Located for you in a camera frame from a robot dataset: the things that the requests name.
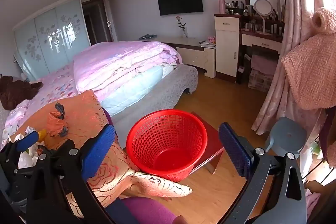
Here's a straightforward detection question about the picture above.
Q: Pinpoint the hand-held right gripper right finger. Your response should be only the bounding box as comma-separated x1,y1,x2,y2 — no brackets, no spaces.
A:
218,122,307,224

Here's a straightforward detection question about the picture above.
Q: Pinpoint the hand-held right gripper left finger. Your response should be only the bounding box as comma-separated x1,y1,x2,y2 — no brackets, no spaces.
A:
26,124,117,224

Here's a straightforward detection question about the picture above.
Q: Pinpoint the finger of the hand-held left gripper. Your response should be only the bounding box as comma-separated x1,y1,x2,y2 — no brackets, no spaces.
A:
0,131,40,161
0,160,37,188

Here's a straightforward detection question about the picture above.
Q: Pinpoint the white printed plastic bag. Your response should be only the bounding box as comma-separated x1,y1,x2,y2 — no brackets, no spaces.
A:
8,126,46,170

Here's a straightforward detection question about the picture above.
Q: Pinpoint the red plastic basket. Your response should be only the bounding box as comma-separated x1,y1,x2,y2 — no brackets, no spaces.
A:
126,109,208,182

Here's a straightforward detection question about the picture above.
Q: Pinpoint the dark red low stool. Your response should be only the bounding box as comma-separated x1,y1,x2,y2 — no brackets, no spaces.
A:
189,111,225,174

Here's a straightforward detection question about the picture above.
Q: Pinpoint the orange crumpled plastic bag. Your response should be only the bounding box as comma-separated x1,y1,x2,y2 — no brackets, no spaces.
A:
46,111,68,137

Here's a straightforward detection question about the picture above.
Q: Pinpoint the orange rose-patterned cloth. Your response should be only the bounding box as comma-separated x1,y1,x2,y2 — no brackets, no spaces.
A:
16,90,193,219

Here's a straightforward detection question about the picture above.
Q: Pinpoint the brown plush toy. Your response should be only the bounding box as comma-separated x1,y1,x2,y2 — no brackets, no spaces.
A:
0,75,44,110

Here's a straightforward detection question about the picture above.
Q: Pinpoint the grey-blue plastic stool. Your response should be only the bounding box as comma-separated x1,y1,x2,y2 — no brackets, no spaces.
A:
264,116,307,159

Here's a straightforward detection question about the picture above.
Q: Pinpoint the floral bedsheet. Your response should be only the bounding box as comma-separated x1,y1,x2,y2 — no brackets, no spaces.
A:
0,63,79,151

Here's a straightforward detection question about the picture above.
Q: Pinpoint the light blue quilt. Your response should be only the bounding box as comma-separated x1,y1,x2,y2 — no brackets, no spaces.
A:
100,65,176,117

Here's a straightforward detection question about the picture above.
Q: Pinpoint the patterned storage box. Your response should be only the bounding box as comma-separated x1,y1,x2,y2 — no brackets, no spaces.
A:
248,69,275,93

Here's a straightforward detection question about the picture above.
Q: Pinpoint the grey upholstered bed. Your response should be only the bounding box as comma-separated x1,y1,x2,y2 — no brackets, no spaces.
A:
113,64,199,135

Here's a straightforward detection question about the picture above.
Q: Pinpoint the pink quilt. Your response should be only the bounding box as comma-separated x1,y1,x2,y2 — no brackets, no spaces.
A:
73,41,184,101

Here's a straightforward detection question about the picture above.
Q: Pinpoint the pink padded stool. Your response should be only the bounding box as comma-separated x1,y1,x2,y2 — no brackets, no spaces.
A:
251,53,279,75

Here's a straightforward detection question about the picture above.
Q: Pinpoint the dark maroon garment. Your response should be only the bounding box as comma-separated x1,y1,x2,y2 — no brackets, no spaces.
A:
319,107,336,168

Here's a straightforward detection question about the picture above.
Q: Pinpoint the cream low cabinet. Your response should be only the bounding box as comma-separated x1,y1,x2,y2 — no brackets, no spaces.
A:
147,36,216,79

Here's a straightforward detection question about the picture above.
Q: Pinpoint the pink knitted blanket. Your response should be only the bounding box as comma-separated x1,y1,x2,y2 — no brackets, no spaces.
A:
281,7,336,110

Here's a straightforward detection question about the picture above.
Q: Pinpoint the glass-door wardrobe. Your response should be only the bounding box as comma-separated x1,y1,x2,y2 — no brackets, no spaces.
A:
13,0,91,82

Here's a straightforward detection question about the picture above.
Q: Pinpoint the cream tall cabinet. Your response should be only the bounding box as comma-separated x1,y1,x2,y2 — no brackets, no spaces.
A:
214,14,242,80

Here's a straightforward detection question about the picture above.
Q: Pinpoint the vanity table with mirror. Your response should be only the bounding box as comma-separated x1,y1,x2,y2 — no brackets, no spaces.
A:
238,0,286,85

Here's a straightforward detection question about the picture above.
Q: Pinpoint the row of cosmetic bottles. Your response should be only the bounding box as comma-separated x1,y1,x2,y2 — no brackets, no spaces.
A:
226,0,285,37

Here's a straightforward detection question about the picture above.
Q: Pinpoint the bedroom door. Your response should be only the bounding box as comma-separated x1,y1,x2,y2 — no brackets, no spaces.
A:
81,0,118,46

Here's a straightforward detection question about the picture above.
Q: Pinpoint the rose in glass vase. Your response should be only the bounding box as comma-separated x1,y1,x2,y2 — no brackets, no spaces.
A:
175,15,188,39

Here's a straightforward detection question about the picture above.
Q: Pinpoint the round makeup mirror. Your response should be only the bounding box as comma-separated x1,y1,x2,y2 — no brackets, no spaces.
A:
253,0,273,35

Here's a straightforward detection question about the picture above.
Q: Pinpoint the pink curtain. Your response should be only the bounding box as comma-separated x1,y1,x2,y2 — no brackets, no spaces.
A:
251,0,336,135

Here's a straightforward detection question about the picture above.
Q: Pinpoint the pink thermos bottle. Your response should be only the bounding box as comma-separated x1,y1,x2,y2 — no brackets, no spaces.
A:
211,0,226,14

